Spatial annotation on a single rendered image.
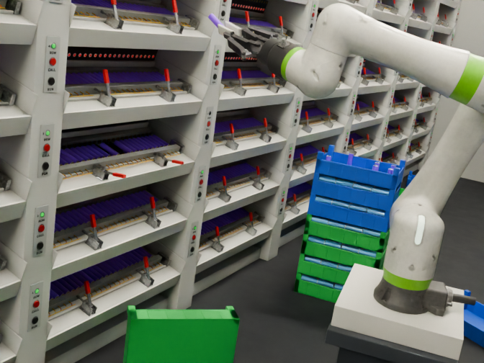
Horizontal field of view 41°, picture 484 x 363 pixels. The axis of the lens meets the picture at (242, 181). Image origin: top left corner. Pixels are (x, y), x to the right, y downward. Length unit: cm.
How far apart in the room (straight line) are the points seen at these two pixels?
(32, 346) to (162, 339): 34
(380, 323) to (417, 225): 26
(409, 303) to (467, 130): 47
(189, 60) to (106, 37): 48
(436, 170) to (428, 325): 41
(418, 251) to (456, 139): 32
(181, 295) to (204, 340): 43
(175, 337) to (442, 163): 85
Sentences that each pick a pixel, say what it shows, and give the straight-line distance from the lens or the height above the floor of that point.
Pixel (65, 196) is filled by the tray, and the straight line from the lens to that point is 163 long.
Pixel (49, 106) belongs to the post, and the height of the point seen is 75.
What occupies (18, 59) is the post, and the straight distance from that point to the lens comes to 150.
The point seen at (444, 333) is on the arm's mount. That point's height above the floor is 34.
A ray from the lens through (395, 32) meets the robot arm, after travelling 161.
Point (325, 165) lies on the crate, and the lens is 241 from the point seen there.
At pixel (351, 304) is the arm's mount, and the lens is 171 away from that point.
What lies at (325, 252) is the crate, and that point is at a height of 19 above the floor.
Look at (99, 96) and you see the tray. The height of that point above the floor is 75.
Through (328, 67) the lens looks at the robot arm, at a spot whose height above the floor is 91.
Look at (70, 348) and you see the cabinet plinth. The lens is 192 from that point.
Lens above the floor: 101
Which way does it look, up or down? 14 degrees down
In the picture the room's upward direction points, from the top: 8 degrees clockwise
